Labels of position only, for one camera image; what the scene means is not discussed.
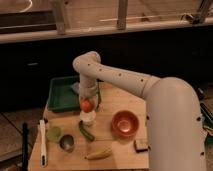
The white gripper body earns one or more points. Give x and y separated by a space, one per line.
88 92

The red apple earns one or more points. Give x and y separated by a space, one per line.
86 106

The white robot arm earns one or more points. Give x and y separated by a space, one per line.
173 114

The white paper cup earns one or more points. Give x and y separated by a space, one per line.
87 118

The green plastic tray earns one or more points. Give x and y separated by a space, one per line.
61 97

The green cucumber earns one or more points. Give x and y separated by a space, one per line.
85 133

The orange bowl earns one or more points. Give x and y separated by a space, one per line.
125 124

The light green fruit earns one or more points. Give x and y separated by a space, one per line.
53 134

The small metal bowl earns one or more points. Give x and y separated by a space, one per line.
67 143

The black pole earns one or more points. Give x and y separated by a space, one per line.
25 147

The brown sponge block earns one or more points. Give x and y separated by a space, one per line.
140 146

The white handled tool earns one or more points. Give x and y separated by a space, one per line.
43 143

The white horizontal rail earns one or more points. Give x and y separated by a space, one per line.
94 31

